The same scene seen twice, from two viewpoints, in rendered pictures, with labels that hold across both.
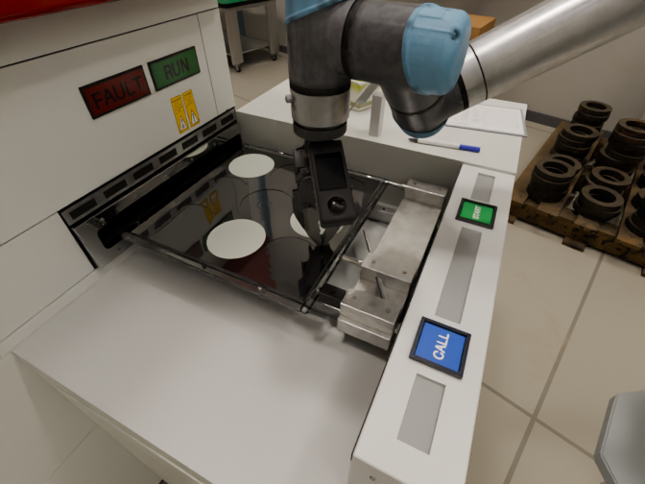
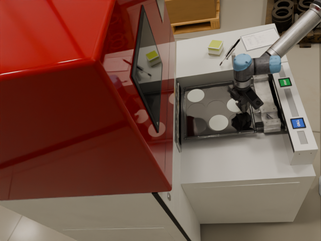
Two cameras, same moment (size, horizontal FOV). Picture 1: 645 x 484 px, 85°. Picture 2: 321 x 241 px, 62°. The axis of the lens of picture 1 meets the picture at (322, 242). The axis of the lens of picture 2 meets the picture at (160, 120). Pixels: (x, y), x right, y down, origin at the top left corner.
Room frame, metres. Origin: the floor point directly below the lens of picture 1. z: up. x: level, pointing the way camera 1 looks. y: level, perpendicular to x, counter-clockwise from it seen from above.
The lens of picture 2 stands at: (-0.31, 0.49, 2.08)
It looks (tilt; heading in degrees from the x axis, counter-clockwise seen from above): 51 degrees down; 355
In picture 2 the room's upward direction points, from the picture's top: 23 degrees counter-clockwise
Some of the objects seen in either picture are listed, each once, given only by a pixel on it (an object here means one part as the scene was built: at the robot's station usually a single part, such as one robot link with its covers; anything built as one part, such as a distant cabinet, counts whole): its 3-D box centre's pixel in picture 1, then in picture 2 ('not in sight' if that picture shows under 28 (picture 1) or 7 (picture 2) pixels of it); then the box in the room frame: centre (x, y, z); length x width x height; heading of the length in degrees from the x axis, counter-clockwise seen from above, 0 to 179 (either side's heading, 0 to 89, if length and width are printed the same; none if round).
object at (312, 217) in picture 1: (310, 217); (240, 106); (0.44, 0.02, 0.95); 0.06 x 0.03 x 0.09; 9
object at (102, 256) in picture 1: (178, 183); (178, 114); (0.62, 0.30, 0.89); 0.44 x 0.02 x 0.10; 154
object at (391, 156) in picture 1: (380, 135); (227, 59); (0.84, -0.15, 0.89); 0.62 x 0.35 x 0.14; 64
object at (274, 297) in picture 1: (205, 268); (219, 135); (0.38, 0.19, 0.90); 0.37 x 0.01 x 0.01; 64
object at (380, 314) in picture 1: (370, 309); (271, 123); (0.30, -0.07, 0.89); 0.08 x 0.03 x 0.03; 64
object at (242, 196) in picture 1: (266, 205); (216, 107); (0.54, 0.11, 0.90); 0.34 x 0.34 x 0.01; 64
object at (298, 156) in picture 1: (319, 157); (241, 90); (0.45, 0.00, 1.05); 0.09 x 0.08 x 0.12; 9
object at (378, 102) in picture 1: (370, 101); (230, 56); (0.71, -0.10, 1.03); 0.06 x 0.04 x 0.13; 64
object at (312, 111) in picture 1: (318, 104); (241, 80); (0.44, 0.01, 1.13); 0.08 x 0.08 x 0.05
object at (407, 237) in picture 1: (399, 254); (265, 103); (0.44, -0.14, 0.87); 0.36 x 0.08 x 0.03; 154
